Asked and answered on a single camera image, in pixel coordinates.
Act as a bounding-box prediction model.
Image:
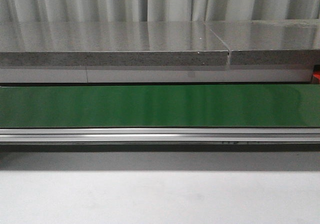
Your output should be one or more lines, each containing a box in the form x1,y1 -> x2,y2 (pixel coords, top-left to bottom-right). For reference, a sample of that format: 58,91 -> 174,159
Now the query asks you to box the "red plastic tray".
311,70 -> 320,84

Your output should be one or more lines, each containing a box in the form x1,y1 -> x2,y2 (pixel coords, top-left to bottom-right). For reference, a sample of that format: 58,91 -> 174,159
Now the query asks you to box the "green conveyor belt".
0,84 -> 320,128

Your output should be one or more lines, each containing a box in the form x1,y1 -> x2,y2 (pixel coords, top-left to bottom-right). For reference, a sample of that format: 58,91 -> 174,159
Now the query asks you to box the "aluminium conveyor frame rail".
0,128 -> 320,142

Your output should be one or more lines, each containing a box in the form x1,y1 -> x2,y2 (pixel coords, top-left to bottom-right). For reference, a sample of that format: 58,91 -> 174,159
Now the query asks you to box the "grey granite slab right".
206,19 -> 320,68

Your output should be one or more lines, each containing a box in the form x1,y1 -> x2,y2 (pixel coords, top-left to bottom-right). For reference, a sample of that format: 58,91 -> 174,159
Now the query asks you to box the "grey granite slab left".
0,21 -> 228,67

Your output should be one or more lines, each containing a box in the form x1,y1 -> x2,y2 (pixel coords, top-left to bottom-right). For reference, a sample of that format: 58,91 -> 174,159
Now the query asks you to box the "grey curtain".
0,0 -> 320,22

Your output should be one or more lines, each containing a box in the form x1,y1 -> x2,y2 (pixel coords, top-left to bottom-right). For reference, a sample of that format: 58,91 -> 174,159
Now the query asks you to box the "grey granite slab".
0,21 -> 228,67
206,19 -> 320,68

